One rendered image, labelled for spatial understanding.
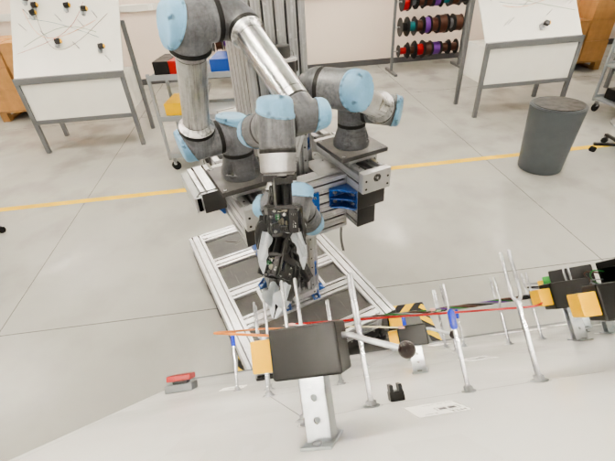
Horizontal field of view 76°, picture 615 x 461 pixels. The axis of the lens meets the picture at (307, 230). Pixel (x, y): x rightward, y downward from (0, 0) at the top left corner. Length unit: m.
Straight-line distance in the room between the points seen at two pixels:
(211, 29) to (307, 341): 0.94
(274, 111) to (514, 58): 4.94
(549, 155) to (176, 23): 3.62
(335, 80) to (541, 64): 4.77
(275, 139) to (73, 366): 2.15
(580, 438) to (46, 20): 5.72
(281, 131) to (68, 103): 4.76
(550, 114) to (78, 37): 4.90
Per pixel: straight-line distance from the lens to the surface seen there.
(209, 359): 2.39
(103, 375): 2.56
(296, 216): 0.78
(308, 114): 0.92
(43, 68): 5.52
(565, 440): 0.31
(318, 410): 0.33
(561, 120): 4.08
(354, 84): 1.15
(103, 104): 5.30
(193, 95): 1.25
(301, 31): 1.64
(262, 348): 0.33
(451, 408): 0.40
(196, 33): 1.13
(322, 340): 0.31
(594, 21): 8.06
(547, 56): 5.82
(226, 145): 1.41
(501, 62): 5.51
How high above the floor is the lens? 1.84
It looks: 36 degrees down
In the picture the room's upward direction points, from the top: 4 degrees counter-clockwise
